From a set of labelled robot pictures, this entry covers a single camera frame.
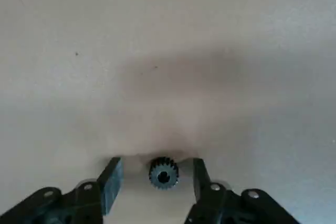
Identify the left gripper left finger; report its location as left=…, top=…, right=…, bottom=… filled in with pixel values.
left=0, top=156, right=124, bottom=224

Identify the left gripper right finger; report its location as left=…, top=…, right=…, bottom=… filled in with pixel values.
left=185, top=157, right=301, bottom=224

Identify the small black gear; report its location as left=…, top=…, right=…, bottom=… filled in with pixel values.
left=148, top=156, right=180, bottom=190

